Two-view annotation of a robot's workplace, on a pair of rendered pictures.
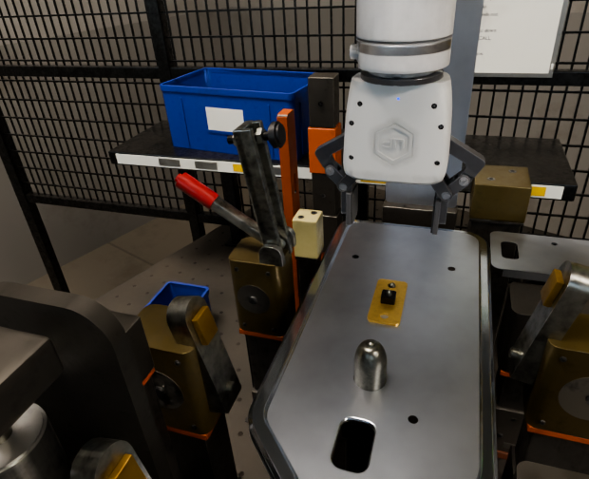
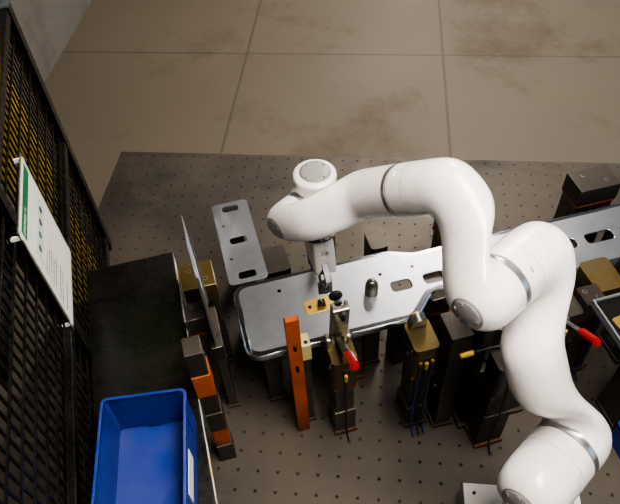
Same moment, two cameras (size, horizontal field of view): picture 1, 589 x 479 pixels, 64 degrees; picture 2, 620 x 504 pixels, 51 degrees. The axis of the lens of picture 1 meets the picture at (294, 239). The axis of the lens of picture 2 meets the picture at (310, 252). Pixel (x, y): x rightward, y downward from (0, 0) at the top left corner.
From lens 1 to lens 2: 148 cm
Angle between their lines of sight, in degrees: 84
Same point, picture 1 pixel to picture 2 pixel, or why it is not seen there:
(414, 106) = not seen: hidden behind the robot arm
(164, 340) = (427, 329)
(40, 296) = not seen: hidden behind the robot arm
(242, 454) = (370, 429)
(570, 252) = (237, 252)
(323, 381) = (383, 304)
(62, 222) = not seen: outside the picture
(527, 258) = (252, 266)
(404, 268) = (290, 308)
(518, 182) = (204, 266)
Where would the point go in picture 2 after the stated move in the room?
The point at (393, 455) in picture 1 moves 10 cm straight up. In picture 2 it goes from (397, 273) to (399, 247)
